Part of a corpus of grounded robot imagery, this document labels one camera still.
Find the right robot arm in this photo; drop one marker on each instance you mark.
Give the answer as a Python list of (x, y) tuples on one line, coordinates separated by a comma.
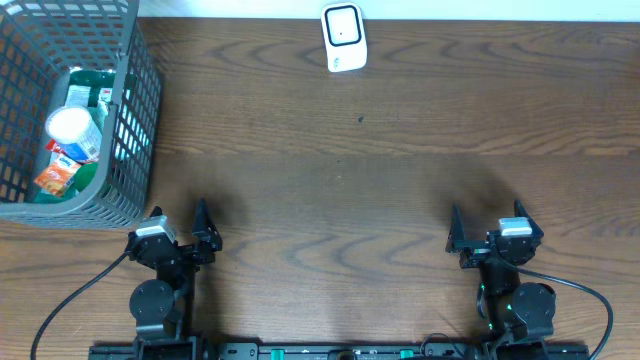
[(520, 315)]

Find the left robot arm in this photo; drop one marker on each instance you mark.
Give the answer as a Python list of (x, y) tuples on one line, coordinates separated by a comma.
[(163, 306)]

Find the green box with label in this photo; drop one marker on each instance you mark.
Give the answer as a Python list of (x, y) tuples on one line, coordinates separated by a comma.
[(90, 88)]

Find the white barcode scanner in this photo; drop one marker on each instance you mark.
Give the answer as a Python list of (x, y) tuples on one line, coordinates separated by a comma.
[(344, 37)]

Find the grey plastic mesh basket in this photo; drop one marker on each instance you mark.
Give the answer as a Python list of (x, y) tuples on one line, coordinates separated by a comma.
[(42, 42)]

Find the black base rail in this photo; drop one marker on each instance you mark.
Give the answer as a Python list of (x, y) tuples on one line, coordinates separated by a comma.
[(437, 350)]

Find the mint green wipes pack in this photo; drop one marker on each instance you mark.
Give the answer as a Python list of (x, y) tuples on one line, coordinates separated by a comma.
[(101, 113)]

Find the red packet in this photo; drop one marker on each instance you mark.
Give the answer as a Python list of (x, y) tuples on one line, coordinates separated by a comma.
[(54, 147)]

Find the green lid white jar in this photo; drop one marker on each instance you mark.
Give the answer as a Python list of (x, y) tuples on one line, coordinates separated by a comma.
[(85, 175)]

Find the orange snack packet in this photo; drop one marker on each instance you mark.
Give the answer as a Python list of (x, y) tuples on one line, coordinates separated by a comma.
[(58, 177)]

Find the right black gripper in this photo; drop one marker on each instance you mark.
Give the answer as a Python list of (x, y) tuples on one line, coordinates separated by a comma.
[(457, 233)]

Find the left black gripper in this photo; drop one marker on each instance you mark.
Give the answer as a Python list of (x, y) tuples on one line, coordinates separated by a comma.
[(203, 247)]

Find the white tub blue label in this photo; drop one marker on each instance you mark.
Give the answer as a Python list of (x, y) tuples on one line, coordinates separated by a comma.
[(75, 131)]

